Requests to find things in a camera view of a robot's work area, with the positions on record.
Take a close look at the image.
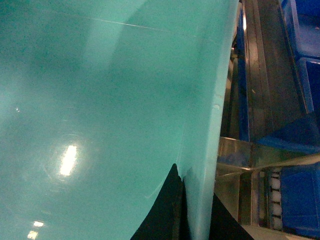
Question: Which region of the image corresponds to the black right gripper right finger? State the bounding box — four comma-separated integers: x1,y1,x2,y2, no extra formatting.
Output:
209,194,254,240

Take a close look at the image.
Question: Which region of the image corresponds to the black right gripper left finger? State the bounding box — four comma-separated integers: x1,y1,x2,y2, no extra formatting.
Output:
131,163,190,240

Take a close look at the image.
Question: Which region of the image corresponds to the teal plastic bin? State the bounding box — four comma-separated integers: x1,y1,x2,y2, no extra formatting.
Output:
0,0,238,240

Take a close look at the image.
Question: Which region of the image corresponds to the right white roller strip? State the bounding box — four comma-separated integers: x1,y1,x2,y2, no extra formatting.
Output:
268,167,283,231

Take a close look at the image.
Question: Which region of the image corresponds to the blue bin under rollers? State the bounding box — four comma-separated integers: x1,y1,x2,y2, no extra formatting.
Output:
280,163,320,240

